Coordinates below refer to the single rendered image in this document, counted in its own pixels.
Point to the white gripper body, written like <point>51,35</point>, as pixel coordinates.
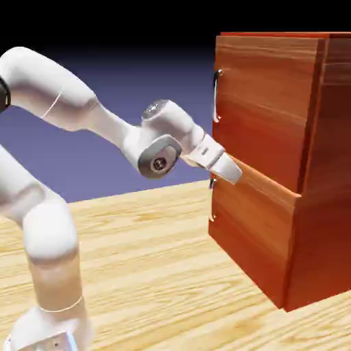
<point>227,167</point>

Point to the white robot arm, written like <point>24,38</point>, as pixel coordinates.
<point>68,101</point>

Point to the tall reddish wooden door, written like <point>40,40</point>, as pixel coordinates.
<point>263,109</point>

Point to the short reddish wooden door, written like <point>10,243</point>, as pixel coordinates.
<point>252,230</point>

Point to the reddish wooden cabinet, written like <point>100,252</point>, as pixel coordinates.
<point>323,164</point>

